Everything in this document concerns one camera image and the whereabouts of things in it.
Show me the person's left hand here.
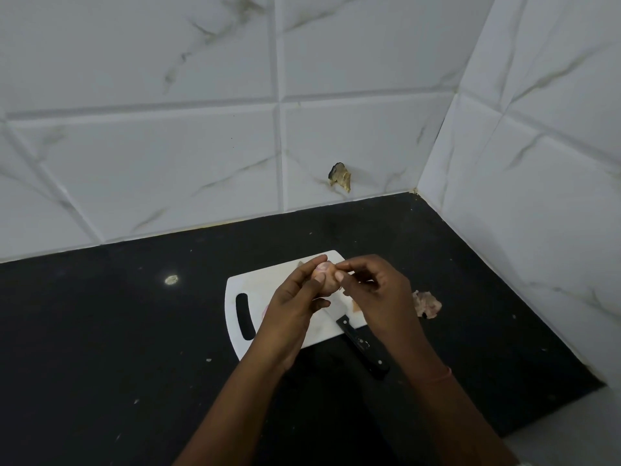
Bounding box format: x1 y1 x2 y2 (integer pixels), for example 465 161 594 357
244 254 332 375

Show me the person's right hand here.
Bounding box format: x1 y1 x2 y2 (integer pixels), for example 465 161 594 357
333 254 453 385

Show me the broken tile hole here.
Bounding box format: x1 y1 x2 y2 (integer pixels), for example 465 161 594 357
327 162 352 194

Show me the person's left forearm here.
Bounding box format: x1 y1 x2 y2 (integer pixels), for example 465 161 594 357
172 356 285 466

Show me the pile of onion peels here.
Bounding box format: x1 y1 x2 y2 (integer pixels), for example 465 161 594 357
412 289 443 320

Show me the black-handled kitchen knife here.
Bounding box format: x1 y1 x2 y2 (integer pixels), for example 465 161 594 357
322 307 391 381

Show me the white plastic cutting board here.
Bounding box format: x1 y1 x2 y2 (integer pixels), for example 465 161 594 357
224 250 369 362

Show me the orange thread bracelet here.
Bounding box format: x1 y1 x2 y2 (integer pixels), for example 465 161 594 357
417 366 453 386

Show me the small onion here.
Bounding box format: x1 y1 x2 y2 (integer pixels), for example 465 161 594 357
312 259 345 293

